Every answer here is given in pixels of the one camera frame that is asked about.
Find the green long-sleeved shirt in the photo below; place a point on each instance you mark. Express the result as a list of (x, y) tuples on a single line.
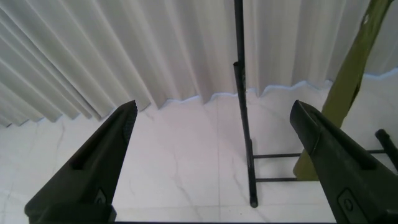
[(348, 77)]

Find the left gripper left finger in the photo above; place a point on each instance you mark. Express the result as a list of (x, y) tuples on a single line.
[(90, 174)]

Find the black clothes rack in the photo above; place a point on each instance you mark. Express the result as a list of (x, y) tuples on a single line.
[(244, 109)]

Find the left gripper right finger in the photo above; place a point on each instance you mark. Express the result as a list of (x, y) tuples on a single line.
[(351, 186)]

